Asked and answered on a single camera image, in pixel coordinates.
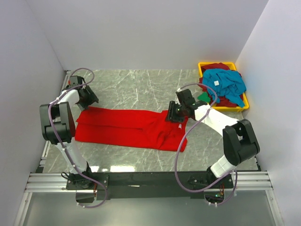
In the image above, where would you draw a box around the aluminium front rail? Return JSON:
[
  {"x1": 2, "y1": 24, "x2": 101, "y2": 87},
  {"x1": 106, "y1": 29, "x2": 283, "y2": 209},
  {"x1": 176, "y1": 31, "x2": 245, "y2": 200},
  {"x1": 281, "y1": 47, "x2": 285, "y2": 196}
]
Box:
[{"x1": 24, "y1": 171, "x2": 273, "y2": 193}]

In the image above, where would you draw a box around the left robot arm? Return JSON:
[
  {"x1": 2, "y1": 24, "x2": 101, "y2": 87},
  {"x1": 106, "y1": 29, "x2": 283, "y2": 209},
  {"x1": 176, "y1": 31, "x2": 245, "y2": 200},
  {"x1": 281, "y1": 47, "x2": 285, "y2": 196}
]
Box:
[{"x1": 40, "y1": 76, "x2": 99, "y2": 189}]

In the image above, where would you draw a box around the bright red t shirt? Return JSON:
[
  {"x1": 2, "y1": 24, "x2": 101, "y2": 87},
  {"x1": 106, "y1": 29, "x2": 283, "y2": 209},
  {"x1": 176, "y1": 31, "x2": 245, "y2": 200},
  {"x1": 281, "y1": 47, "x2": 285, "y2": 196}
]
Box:
[{"x1": 75, "y1": 107, "x2": 188, "y2": 152}]

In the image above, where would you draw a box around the dark red shirt in bin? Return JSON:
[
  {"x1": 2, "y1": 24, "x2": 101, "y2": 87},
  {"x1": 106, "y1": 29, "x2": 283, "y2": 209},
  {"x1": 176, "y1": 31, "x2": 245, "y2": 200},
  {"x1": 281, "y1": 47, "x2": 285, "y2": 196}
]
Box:
[{"x1": 199, "y1": 63, "x2": 246, "y2": 108}]

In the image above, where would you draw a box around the yellow plastic bin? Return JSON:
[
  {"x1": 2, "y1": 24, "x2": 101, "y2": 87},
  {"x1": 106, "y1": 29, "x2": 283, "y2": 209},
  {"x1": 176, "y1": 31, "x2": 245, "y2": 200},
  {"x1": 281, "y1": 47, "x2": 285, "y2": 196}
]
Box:
[{"x1": 198, "y1": 62, "x2": 249, "y2": 112}]

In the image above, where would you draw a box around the green shirt in bin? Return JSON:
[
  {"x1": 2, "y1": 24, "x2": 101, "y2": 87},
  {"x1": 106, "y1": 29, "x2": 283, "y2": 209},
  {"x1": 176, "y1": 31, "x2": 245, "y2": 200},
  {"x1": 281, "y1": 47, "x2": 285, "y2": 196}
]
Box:
[{"x1": 197, "y1": 92, "x2": 211, "y2": 103}]

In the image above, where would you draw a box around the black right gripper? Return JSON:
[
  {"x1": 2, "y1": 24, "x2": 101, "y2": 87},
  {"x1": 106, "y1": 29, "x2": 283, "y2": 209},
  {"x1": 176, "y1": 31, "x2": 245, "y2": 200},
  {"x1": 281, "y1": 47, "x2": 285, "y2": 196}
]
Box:
[{"x1": 165, "y1": 101, "x2": 186, "y2": 124}]

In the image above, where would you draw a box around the aluminium side rail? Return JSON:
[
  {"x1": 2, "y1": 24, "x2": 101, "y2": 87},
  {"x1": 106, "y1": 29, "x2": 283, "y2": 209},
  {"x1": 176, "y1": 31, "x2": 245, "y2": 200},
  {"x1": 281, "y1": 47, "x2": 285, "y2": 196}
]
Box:
[{"x1": 35, "y1": 70, "x2": 71, "y2": 173}]

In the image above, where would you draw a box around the black base beam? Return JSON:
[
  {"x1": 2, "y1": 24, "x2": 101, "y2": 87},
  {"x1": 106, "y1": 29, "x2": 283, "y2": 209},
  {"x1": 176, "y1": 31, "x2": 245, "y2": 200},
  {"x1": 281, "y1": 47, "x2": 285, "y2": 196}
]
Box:
[{"x1": 65, "y1": 171, "x2": 238, "y2": 203}]

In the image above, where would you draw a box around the blue t shirt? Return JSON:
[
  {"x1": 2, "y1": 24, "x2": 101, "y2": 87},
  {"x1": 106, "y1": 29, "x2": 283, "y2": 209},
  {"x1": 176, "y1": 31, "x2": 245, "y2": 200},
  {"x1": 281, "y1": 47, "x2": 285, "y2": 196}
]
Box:
[{"x1": 201, "y1": 68, "x2": 246, "y2": 107}]

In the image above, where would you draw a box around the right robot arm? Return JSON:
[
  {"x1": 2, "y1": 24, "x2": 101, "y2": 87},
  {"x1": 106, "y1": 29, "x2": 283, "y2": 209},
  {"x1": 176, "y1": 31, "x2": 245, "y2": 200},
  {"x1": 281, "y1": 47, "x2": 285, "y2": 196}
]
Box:
[{"x1": 166, "y1": 89, "x2": 260, "y2": 188}]

